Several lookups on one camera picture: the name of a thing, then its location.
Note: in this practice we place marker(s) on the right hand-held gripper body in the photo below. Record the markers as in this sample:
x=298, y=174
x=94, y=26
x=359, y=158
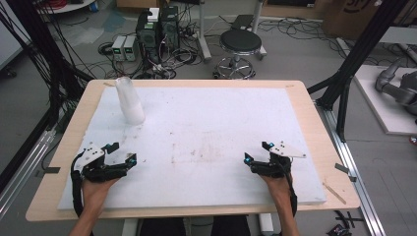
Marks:
x=275, y=165

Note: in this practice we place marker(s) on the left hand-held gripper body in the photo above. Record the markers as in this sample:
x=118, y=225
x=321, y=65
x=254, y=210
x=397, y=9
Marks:
x=95, y=170

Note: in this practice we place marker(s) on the person's left hand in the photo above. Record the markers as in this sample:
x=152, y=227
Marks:
x=95, y=193

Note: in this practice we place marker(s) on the person's right hand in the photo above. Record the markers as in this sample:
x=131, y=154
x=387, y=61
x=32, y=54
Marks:
x=278, y=190

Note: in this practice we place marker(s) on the black tape strip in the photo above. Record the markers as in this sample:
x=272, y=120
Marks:
x=52, y=170
x=342, y=168

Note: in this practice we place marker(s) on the white plastic bottle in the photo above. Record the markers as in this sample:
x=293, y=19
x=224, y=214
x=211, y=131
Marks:
x=130, y=101

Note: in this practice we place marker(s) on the white foam mat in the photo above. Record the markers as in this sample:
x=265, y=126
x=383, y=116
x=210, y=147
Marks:
x=203, y=131

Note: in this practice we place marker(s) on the thin wooden stick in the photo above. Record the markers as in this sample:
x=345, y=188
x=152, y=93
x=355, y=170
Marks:
x=334, y=193

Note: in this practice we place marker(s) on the grey power supply box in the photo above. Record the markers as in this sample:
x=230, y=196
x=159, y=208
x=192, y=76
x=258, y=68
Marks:
x=131, y=48
x=118, y=47

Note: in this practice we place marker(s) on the black round stool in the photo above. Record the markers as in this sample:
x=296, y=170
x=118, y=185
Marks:
x=240, y=42

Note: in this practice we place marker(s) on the black computer tower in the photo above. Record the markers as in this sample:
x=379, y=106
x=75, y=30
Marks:
x=147, y=36
x=169, y=29

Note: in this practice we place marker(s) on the white floor board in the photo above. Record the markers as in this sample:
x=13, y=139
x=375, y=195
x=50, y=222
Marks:
x=380, y=101

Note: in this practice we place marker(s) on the black flat device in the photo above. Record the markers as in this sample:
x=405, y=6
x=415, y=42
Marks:
x=242, y=21

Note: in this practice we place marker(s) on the brown cardboard box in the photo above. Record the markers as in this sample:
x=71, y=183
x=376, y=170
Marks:
x=357, y=16

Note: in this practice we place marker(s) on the aluminium rail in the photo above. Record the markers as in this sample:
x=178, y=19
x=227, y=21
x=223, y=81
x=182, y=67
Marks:
x=23, y=177
x=350, y=164

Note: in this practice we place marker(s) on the black metal frame stand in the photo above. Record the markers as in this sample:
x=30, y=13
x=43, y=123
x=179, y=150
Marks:
x=354, y=55
x=42, y=55

